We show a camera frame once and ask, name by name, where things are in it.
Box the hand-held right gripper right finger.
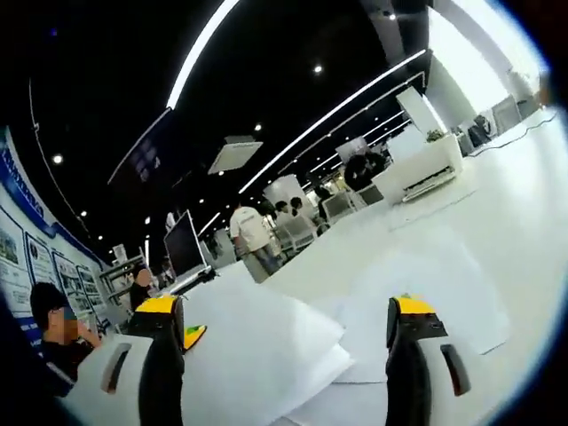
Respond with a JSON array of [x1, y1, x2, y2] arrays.
[[383, 292, 478, 426]]

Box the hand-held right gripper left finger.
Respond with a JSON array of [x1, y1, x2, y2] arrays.
[[70, 294, 187, 426]]

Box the printing papers pile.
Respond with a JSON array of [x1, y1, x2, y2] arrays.
[[290, 241, 511, 425]]

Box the black monitor stand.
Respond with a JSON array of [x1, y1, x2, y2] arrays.
[[175, 265, 222, 294]]

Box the black computer monitor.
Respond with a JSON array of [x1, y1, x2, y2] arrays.
[[162, 209, 209, 279]]

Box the grey metal shelf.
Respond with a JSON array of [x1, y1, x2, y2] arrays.
[[99, 259, 150, 312]]

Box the person's dark clothed body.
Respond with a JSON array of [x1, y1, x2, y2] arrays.
[[29, 281, 106, 398]]

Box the thin ceiling light strip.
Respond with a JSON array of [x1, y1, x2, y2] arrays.
[[239, 48, 428, 195]]

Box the white ceiling air conditioner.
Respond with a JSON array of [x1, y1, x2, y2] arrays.
[[207, 135, 259, 175]]

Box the dark hanging ceiling panel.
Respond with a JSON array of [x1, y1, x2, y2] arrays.
[[107, 106, 173, 185]]

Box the white table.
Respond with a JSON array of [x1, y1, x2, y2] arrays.
[[185, 104, 568, 426]]

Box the white printer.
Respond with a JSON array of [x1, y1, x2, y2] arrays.
[[372, 132, 465, 205]]

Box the hanging display screen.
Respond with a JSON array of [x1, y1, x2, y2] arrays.
[[336, 136, 369, 163]]

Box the long curved ceiling light strip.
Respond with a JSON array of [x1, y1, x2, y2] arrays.
[[166, 0, 241, 110]]

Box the black bag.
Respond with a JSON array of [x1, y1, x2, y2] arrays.
[[471, 114, 493, 139]]

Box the white upright panel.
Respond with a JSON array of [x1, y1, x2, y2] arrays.
[[396, 88, 447, 137]]

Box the grey office chair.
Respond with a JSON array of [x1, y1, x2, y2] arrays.
[[490, 97, 524, 134]]

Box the blue white wall poster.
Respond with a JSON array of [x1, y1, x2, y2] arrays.
[[0, 128, 106, 347]]

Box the black power cable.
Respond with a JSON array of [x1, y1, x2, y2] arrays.
[[465, 113, 558, 155]]

